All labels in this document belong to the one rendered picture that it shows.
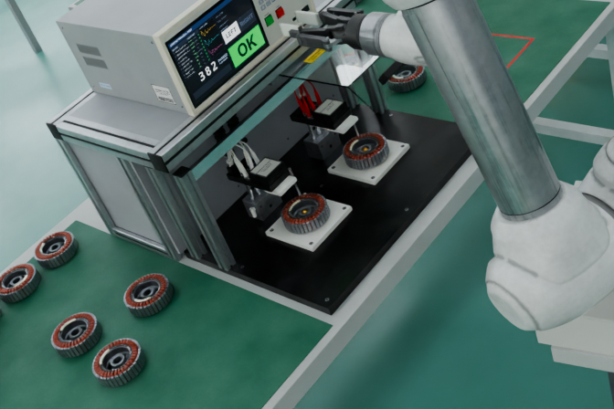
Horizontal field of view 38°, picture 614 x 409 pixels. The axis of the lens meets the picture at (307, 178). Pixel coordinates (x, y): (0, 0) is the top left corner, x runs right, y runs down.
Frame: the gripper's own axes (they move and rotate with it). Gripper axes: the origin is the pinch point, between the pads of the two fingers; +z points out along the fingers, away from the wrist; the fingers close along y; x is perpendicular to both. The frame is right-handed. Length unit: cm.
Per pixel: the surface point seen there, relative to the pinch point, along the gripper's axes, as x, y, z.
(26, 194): -118, 4, 229
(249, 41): -1.0, -7.4, 9.5
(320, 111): -26.1, 1.3, 5.1
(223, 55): 0.7, -15.6, 9.5
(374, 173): -40.0, -1.4, -9.1
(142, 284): -40, -54, 22
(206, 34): 7.3, -17.7, 9.5
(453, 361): -118, 6, -8
